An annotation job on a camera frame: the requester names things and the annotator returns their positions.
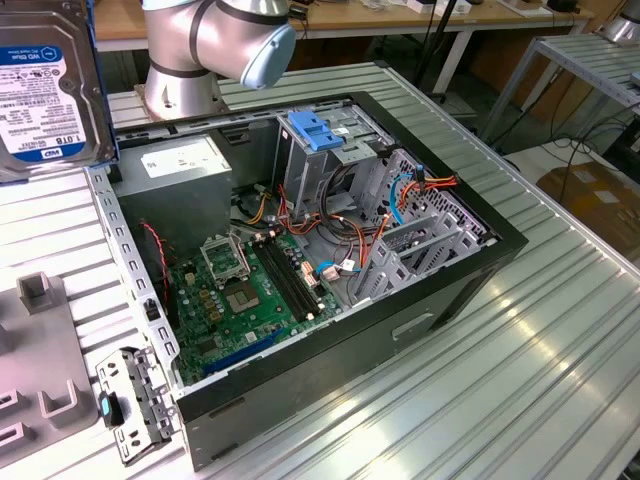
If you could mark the hard disk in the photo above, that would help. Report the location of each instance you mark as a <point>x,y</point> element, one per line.
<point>45,100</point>

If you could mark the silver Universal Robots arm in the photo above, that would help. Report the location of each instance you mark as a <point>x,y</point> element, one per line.
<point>190,95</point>

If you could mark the grey metal disk bay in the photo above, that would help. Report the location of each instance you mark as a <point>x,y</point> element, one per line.
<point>395,270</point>

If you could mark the black RAM slot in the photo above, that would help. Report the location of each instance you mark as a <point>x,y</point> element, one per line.
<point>280,282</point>
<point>292,277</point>

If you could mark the grey optical drive cage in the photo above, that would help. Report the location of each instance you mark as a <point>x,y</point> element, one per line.
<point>310,170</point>

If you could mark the CPU socket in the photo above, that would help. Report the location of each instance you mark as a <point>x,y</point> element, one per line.
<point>241,298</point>

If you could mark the blue plastic drive latch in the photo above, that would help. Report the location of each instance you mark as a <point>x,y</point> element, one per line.
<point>315,132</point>

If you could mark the green motherboard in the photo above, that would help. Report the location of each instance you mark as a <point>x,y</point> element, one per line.
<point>240,325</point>

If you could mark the black open PC case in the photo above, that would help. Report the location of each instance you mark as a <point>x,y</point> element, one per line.
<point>350,360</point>

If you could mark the blue expansion slot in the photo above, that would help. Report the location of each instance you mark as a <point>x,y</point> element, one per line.
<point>240,352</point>

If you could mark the grey power supply unit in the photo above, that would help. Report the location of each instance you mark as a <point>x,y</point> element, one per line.
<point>170,200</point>

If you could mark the wooden workbench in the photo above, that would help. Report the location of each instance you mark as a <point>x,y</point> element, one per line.
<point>400,17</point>
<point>122,20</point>

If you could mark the black and blue latch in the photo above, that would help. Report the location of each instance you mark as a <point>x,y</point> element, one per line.
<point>106,407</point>

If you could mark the large brown cardboard box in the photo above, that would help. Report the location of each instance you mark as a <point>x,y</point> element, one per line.
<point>590,200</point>

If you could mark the grey parts rack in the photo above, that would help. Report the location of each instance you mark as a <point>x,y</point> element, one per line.
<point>40,350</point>

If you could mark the metal slat side table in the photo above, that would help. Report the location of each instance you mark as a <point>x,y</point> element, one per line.
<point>590,60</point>

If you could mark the small black switch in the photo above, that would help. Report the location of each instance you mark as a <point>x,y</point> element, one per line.
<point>151,310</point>

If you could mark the metal hinged slot bracket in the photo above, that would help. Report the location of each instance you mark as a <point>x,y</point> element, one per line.
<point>135,380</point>

